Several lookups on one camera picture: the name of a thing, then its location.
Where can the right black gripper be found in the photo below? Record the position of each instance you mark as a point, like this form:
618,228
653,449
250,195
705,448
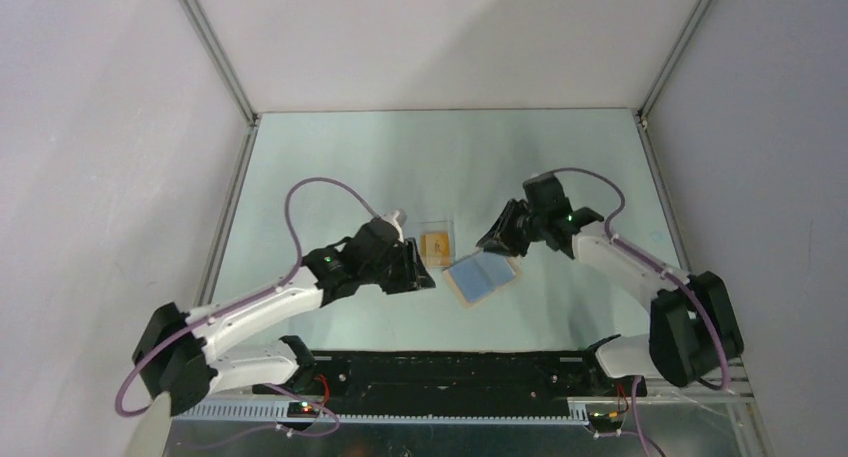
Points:
500,238

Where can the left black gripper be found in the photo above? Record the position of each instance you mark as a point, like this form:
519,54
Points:
411,267

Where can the clear plastic card box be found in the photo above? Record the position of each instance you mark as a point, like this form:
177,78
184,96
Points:
437,226

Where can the tan leather card holder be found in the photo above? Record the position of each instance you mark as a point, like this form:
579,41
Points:
479,275

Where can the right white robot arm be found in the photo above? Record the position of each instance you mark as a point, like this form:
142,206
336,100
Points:
693,332

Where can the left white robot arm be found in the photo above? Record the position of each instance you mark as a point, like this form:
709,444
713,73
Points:
190,355

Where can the gold credit card in box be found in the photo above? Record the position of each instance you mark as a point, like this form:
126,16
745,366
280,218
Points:
436,245

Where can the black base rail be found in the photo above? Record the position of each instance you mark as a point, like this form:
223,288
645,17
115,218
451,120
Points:
455,384

